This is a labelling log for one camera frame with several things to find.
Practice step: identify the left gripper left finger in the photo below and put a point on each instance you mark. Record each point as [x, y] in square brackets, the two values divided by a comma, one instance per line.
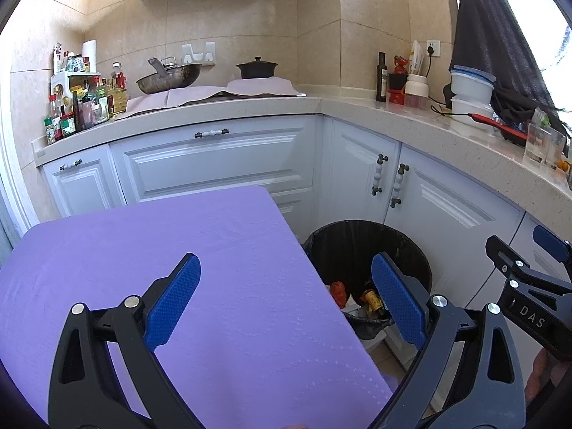
[84, 390]

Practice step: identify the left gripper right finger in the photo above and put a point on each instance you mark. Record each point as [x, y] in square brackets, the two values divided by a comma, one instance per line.
[487, 391]

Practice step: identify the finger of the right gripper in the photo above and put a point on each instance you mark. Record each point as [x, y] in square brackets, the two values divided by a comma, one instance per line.
[559, 249]
[512, 266]

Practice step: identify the orange wrapper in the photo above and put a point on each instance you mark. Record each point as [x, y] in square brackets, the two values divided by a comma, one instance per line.
[339, 294]

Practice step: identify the yellow label dark bottle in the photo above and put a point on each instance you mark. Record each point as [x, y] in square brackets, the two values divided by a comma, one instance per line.
[373, 302]

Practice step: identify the black lined trash bin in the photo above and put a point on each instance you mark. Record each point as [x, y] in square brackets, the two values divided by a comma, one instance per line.
[344, 250]

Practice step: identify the person right hand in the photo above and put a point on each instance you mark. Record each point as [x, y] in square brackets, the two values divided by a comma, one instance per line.
[546, 369]

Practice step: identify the clear glass cup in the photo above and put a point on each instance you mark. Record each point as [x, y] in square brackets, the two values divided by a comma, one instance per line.
[538, 143]

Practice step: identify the purple tablecloth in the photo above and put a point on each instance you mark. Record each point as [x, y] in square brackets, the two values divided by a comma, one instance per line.
[222, 295]

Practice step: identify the stacked white containers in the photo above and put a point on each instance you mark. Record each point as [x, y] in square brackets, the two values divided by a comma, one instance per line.
[472, 91]

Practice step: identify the white lidded jar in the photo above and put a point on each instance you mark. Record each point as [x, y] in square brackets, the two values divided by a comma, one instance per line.
[416, 92]

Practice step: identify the red black container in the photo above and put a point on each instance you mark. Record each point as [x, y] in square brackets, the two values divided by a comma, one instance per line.
[397, 81]

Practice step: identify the dark olive oil bottle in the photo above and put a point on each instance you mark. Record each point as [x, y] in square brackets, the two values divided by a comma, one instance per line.
[382, 78]

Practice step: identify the dark hanging cloth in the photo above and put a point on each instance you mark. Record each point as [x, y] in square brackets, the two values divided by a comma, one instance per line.
[488, 38]

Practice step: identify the white spice rack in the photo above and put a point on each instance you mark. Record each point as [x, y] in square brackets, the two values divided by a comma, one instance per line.
[82, 94]

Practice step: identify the pink cloth on stove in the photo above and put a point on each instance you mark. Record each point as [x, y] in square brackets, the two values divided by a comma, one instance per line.
[238, 88]

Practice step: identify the cooking oil bottle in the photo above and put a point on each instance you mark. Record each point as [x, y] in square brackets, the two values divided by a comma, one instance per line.
[117, 89]

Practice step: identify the black lidded pot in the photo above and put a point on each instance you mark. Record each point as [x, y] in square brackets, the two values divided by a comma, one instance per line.
[257, 69]

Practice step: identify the paper towel roll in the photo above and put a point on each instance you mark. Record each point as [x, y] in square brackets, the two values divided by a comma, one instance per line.
[89, 51]

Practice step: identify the red handled pan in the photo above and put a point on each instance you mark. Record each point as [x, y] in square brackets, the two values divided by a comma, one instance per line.
[512, 135]

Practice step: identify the corner cabinet right handle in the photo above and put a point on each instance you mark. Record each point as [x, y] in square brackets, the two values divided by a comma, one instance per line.
[397, 185]

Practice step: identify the corner cabinet handle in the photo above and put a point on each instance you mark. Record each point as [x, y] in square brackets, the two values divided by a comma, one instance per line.
[397, 185]
[378, 174]

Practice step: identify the corner cabinet left handle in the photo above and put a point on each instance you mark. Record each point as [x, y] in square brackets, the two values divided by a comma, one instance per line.
[378, 174]

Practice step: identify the small cabinet handle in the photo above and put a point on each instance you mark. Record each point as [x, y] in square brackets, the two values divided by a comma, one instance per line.
[72, 165]

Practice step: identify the wall socket with plug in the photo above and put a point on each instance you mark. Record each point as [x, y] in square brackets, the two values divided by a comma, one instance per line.
[433, 48]

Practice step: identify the drawer handle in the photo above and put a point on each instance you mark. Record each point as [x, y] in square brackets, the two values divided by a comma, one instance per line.
[212, 133]

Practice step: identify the white wall hook rack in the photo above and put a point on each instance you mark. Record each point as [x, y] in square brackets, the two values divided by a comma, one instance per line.
[206, 57]

